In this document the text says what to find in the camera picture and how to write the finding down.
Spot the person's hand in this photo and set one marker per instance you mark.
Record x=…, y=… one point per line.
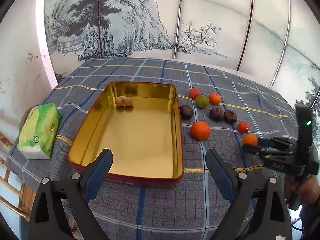
x=309, y=189

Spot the large orange tangerine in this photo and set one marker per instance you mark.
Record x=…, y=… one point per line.
x=200, y=130

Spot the gold metal tin tray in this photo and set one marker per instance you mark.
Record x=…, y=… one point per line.
x=145, y=138

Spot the left tan longan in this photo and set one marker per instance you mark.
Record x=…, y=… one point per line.
x=119, y=101

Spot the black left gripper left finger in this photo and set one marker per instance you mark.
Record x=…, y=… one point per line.
x=48, y=219

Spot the small orange mandarin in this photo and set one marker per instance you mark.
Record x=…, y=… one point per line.
x=214, y=98

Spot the green tomato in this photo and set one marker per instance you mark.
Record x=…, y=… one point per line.
x=201, y=101

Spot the right tan longan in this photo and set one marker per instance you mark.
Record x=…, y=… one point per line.
x=128, y=101

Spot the blue plaid tablecloth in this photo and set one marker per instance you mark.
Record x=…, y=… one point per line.
x=193, y=207

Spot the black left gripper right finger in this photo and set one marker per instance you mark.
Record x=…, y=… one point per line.
x=256, y=211

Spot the red cherry tomato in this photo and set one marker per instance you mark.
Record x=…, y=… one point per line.
x=194, y=93

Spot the red tomato with stem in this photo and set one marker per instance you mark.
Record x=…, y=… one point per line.
x=243, y=127

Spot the landscape painted folding screen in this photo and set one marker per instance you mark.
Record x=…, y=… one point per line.
x=274, y=41

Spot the wooden chair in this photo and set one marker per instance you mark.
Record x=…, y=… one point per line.
x=17, y=197

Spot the tan longan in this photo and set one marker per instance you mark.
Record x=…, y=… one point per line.
x=128, y=101
x=119, y=101

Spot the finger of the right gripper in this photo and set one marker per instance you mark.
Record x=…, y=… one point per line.
x=277, y=142
x=268, y=157

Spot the green tissue pack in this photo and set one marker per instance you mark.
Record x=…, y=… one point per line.
x=39, y=131

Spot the small orange tangerine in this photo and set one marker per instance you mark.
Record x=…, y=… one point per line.
x=250, y=139

